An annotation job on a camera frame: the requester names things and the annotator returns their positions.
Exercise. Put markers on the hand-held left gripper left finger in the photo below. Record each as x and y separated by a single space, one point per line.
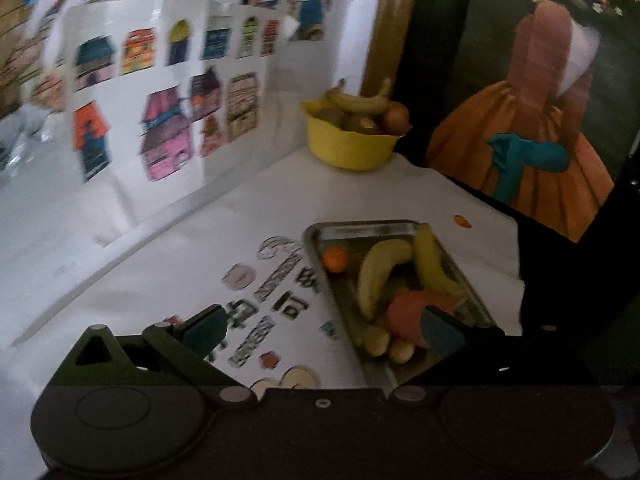
202 332

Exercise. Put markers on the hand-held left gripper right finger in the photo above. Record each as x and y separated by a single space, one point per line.
442 332

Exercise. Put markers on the red apple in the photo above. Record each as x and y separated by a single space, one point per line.
405 317

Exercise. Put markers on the thick yellow banana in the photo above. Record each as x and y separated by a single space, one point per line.
380 275

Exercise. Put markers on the metal tray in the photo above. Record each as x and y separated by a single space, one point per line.
345 300

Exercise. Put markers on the tangerine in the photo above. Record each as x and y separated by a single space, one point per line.
334 259

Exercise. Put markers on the white printed paper mat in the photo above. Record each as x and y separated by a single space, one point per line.
200 240

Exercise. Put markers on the yellow bowl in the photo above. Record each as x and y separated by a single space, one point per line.
350 147

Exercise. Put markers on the brown onion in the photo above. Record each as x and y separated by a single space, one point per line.
396 116

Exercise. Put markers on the kiwi with sticker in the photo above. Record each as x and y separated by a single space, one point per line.
362 125

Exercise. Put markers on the plain brown kiwi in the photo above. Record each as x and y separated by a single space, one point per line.
334 116

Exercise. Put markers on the greenish banana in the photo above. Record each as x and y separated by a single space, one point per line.
360 104

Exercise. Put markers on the black frame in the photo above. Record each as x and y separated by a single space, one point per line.
575 270

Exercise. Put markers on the houses drawing wall poster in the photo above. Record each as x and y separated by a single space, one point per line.
165 110

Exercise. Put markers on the girl in dress wall poster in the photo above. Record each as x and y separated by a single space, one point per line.
540 110

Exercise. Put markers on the wooden frame post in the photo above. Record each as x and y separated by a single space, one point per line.
392 20

